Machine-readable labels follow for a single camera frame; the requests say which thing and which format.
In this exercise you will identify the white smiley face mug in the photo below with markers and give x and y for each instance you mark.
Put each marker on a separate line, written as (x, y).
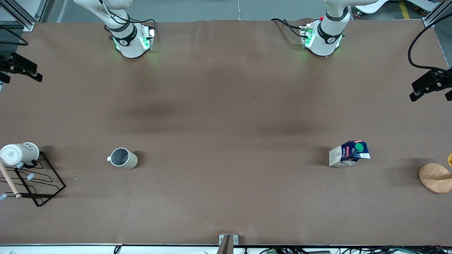
(24, 151)

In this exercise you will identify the blue white milk carton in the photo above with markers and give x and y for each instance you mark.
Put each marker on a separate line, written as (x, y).
(344, 155)

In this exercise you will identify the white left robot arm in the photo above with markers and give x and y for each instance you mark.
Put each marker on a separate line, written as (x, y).
(326, 37)

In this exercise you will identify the yellow object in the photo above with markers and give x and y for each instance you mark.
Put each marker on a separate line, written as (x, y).
(450, 160)

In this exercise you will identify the round wooden stand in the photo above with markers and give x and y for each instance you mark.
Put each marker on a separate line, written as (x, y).
(432, 180)

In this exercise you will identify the aluminium frame profile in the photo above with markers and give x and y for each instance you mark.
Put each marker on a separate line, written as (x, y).
(432, 17)
(26, 21)

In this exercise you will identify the grey ribbed mug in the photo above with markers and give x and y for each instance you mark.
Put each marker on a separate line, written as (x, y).
(128, 160)

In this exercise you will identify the metal table edge bracket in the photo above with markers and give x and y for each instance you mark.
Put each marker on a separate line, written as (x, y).
(228, 243)

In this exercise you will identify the wooden rod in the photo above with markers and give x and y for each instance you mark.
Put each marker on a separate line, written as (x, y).
(9, 180)

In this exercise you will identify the brown table cover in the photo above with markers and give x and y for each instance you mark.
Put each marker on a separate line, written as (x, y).
(226, 197)

